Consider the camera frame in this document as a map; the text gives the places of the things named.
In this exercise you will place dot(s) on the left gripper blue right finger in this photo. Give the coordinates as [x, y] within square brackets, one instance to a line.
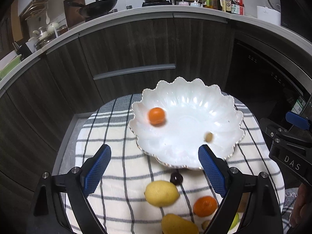
[262, 213]

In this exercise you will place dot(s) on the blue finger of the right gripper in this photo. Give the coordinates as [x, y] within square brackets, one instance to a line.
[298, 121]

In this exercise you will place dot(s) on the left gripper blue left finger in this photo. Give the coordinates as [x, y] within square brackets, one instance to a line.
[48, 211]

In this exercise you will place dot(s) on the small tan longan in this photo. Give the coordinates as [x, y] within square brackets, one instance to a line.
[205, 224]
[208, 137]

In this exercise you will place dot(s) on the green apple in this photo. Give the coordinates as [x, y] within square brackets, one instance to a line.
[235, 221]

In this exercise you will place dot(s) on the yellow mango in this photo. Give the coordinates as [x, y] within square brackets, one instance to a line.
[174, 224]

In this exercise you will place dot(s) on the orange mandarin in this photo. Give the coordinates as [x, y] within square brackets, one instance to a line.
[157, 116]
[205, 206]

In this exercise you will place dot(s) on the brown kiwi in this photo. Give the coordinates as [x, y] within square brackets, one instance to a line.
[243, 202]

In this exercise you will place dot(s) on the person's right hand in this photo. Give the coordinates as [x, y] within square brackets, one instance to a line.
[301, 204]

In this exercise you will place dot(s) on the dark cherry near bowl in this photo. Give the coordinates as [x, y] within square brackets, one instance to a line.
[176, 178]

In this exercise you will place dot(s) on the black dishwasher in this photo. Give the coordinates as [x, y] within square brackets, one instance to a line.
[265, 87]

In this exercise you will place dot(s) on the checkered white blue cloth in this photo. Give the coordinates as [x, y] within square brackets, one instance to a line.
[119, 201]

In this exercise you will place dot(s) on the yellow lemon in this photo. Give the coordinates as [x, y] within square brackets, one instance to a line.
[161, 193]

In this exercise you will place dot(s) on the white scalloped ceramic bowl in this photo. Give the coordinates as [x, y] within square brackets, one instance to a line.
[192, 109]

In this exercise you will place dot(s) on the black microwave oven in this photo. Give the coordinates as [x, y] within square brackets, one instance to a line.
[294, 18]

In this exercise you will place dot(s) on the red label sauce bottle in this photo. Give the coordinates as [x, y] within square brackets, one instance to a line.
[237, 7]

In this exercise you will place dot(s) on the dark soy sauce bottle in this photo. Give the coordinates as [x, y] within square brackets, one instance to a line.
[228, 6]

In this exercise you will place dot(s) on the green dish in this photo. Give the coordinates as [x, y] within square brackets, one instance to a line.
[12, 64]

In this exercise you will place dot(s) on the white teapot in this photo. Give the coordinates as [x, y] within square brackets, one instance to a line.
[52, 27]

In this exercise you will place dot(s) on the black wok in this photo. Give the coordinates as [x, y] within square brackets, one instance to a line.
[95, 8]

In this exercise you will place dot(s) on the grey drawer handle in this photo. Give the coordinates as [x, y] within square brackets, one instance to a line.
[134, 70]

